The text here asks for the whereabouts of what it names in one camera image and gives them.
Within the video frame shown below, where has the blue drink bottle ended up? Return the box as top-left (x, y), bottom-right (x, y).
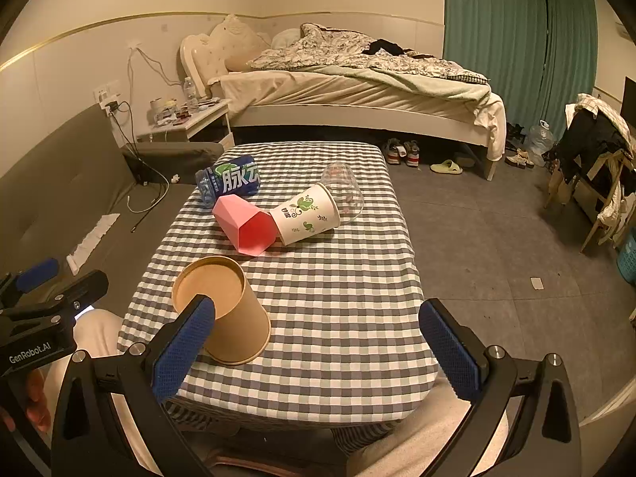
top-left (195, 155), bottom-right (262, 208)

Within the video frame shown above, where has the person's right leg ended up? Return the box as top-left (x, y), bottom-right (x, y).
top-left (348, 382), bottom-right (510, 477)

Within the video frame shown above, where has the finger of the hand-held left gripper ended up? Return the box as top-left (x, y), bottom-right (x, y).
top-left (0, 257), bottom-right (61, 309)
top-left (0, 270), bottom-right (109, 329)

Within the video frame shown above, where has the person's left hand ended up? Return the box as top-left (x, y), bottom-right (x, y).
top-left (24, 368), bottom-right (54, 434)

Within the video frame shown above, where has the grey sofa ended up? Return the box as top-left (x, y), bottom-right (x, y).
top-left (0, 102), bottom-right (224, 319)

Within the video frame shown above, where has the white bed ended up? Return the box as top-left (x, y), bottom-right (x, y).
top-left (180, 15), bottom-right (508, 182)

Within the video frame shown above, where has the brown paper cup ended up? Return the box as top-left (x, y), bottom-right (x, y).
top-left (171, 256), bottom-right (272, 366)

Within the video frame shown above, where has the white nightstand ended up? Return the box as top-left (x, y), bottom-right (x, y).
top-left (136, 98), bottom-right (235, 150)

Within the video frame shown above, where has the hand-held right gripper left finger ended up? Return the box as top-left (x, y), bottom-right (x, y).
top-left (50, 294), bottom-right (217, 477)

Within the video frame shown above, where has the green curtain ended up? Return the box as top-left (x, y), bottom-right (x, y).
top-left (442, 0), bottom-right (599, 142)

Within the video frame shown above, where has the person's left leg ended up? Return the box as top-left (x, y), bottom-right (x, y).
top-left (42, 308), bottom-right (165, 477)

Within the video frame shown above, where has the wooden chair with clothes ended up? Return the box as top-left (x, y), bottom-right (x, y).
top-left (544, 92), bottom-right (636, 254)

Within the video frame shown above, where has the checkered tablecloth table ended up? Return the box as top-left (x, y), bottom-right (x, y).
top-left (116, 140), bottom-right (440, 430)

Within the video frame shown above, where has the black cable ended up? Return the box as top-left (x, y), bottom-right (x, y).
top-left (107, 102), bottom-right (170, 234)

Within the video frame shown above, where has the white green-print paper cup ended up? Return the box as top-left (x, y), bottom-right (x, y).
top-left (269, 183), bottom-right (341, 246)

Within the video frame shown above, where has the cream tufted pillow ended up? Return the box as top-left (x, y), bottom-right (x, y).
top-left (209, 14), bottom-right (271, 73)

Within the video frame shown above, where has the white wall power socket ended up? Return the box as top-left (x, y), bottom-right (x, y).
top-left (93, 82), bottom-right (122, 110)

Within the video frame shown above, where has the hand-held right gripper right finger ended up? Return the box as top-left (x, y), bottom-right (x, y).
top-left (418, 298), bottom-right (582, 477)

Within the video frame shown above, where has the person's leg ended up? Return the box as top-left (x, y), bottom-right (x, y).
top-left (42, 308), bottom-right (165, 477)
top-left (348, 382), bottom-right (510, 477)

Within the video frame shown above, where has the floral quilt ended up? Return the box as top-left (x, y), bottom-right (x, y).
top-left (247, 22), bottom-right (490, 85)

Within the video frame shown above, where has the clear plastic cup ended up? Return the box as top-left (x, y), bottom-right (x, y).
top-left (320, 161), bottom-right (366, 223)

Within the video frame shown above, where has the white charging cable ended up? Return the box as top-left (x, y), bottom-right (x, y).
top-left (126, 179), bottom-right (170, 214)

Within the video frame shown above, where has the white folded paper strip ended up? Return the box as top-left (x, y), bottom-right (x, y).
top-left (66, 213), bottom-right (121, 275)

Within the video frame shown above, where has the large clear water jug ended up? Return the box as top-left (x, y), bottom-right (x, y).
top-left (527, 120), bottom-right (553, 160)

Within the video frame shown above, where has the black garment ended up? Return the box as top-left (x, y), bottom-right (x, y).
top-left (361, 39), bottom-right (405, 56)

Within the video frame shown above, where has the blue laundry basket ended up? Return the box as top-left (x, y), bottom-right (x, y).
top-left (616, 231), bottom-right (636, 286)

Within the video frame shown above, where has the white plain pillow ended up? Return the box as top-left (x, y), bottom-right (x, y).
top-left (271, 28), bottom-right (304, 50)

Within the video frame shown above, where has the pink faceted cup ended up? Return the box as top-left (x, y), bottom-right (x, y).
top-left (212, 195), bottom-right (276, 258)

